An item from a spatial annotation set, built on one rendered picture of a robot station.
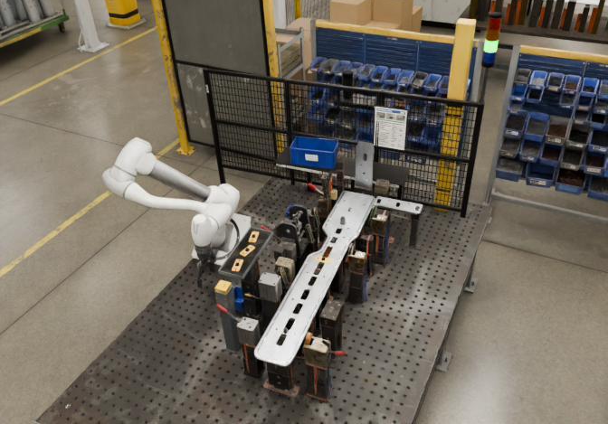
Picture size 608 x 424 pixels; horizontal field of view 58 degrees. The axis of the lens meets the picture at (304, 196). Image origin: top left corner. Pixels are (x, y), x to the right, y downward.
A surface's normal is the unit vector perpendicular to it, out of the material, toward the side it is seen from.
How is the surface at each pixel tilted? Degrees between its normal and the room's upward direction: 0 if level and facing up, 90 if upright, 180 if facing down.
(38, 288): 0
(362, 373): 0
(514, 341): 0
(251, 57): 91
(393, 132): 90
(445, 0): 90
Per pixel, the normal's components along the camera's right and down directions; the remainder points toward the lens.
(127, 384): -0.04, -0.81
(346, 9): -0.52, 0.51
